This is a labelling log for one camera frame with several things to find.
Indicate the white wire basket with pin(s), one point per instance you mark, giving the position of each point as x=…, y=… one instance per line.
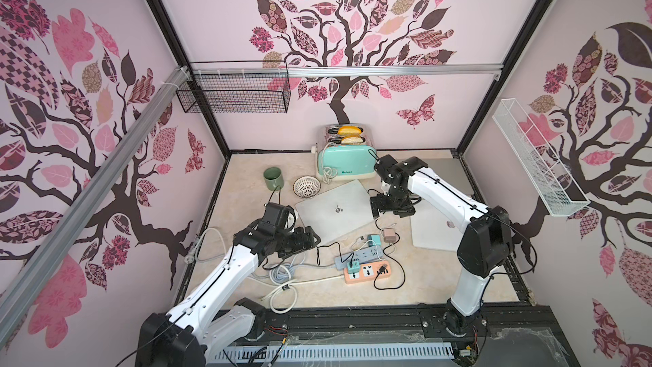
x=550, y=176

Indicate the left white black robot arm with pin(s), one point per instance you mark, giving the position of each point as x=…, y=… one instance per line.
x=193, y=332

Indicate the black wire basket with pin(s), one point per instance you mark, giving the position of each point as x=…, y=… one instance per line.
x=243, y=86

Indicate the silver apple laptop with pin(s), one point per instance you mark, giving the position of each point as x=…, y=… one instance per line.
x=451, y=170

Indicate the grey power strip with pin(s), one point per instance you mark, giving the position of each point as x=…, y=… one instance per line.
x=365, y=255

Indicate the white laptop centre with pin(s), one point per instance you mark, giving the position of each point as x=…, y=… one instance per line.
x=337, y=212

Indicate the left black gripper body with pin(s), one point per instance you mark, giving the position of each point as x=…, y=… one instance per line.
x=291, y=243

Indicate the mint green toaster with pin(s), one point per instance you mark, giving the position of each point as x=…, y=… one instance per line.
x=344, y=158

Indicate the bread slice in toaster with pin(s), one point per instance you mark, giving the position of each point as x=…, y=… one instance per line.
x=349, y=131

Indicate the white laptop right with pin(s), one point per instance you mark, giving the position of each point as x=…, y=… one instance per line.
x=442, y=228

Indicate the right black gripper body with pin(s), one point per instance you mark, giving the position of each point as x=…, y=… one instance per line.
x=390, y=204

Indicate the green mug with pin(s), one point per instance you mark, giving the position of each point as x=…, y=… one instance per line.
x=273, y=178

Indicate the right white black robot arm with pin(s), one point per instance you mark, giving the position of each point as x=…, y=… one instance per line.
x=486, y=241

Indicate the pink charger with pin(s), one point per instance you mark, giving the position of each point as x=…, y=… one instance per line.
x=390, y=236

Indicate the white patterned bowl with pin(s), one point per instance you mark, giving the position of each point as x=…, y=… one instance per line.
x=306, y=187

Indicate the orange power strip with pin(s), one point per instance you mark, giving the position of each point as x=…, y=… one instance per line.
x=368, y=272

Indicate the white laptop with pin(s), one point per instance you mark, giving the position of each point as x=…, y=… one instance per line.
x=442, y=228
x=337, y=212

